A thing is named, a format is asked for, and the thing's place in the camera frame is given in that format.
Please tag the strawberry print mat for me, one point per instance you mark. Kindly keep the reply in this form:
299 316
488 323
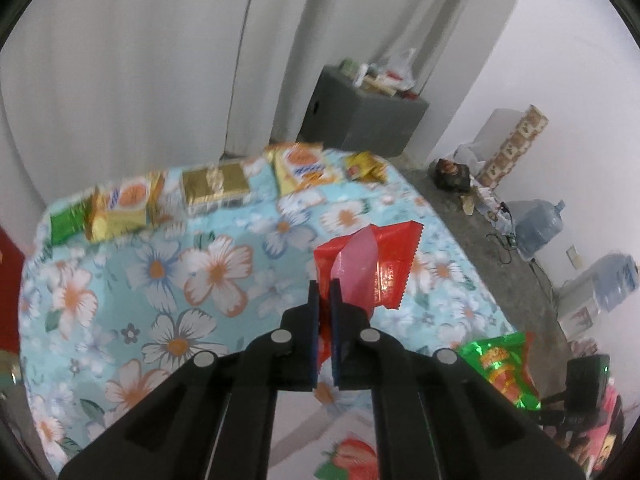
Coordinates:
350 455

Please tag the green jar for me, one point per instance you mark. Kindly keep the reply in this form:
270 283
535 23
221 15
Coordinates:
348 65

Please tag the white water dispenser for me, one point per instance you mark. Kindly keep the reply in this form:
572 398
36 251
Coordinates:
577 310

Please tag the dark crumpled bag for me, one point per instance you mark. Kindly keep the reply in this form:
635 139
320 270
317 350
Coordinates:
452 175

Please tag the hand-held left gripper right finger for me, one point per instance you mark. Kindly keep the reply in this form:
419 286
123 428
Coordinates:
336 345

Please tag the translucent pink wrapper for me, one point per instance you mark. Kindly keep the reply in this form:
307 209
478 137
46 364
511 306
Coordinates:
357 270

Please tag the blue water jug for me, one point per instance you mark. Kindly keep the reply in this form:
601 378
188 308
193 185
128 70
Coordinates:
540 227
617 277

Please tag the white curtain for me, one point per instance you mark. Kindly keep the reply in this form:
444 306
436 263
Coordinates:
150 60

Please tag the red object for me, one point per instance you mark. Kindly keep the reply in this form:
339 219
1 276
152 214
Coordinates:
7 290

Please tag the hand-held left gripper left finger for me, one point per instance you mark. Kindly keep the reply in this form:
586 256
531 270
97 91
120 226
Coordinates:
313 345

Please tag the green red snack packet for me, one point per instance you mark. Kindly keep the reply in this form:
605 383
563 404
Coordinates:
500 365

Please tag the small yellow snack packet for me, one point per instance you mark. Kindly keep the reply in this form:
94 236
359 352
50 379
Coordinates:
365 165

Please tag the gold orange biscuit packet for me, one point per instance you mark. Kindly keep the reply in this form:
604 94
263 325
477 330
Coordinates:
125 200

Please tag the gold foil packet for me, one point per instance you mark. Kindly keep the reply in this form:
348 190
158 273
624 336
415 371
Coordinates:
215 185

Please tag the brown cardboard piece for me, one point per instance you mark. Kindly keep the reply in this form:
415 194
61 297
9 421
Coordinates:
468 205

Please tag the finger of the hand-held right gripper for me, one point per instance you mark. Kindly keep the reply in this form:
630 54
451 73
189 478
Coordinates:
552 400

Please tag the floral light blue blanket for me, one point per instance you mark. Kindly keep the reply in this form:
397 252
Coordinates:
200 310

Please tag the yellow orange biscuit packet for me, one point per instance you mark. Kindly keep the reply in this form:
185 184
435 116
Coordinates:
300 167

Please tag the white wall socket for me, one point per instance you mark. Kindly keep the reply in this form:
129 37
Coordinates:
575 255

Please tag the grey cabinet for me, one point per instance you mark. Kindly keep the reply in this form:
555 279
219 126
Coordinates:
360 115

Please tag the patterned cardboard box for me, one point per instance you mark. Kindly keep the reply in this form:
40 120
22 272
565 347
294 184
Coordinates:
520 140

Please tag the clear plastic bag with items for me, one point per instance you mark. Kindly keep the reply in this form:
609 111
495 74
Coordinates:
400 67

